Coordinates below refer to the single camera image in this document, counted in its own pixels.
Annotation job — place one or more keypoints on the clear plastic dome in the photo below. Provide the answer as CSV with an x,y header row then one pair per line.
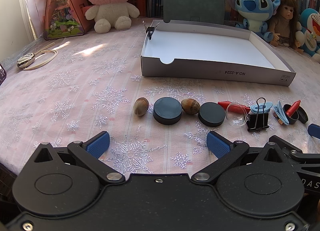
x,y
236,119

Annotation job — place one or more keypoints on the brown haired doll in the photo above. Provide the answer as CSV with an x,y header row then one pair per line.
x,y
284,25

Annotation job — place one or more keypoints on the red crayon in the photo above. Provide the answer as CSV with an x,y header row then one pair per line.
x,y
291,110
234,107

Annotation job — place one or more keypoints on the black round puck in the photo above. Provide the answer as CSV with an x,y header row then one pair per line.
x,y
167,110
211,114

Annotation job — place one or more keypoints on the black round cap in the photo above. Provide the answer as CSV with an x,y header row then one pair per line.
x,y
303,116
294,117

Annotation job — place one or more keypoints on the small black binder clip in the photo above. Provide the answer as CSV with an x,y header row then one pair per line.
x,y
150,29

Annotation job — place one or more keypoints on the white shallow cardboard box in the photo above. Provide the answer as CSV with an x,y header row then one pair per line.
x,y
207,51

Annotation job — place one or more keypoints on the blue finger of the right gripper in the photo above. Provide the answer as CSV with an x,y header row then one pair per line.
x,y
314,130

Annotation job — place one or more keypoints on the large black binder clip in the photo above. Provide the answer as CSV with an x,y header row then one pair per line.
x,y
257,122

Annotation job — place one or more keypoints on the blue hair clip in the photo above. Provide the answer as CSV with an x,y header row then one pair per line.
x,y
279,113
261,107

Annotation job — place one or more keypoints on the green suede case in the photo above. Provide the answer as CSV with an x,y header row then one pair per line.
x,y
204,11

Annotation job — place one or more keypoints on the dark brown hazelnut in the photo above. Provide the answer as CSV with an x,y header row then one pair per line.
x,y
190,106

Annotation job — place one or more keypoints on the blue Stitch plush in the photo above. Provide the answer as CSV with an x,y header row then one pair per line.
x,y
256,13

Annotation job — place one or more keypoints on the light brown hazelnut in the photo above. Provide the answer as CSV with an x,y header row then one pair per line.
x,y
141,106

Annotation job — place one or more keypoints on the Doraemon plush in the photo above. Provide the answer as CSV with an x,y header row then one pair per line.
x,y
308,33

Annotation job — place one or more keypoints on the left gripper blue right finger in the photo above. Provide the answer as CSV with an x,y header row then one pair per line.
x,y
217,144

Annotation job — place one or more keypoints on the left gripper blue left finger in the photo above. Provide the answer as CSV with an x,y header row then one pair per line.
x,y
98,144

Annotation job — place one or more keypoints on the pink triangular house box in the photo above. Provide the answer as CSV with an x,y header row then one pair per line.
x,y
65,18

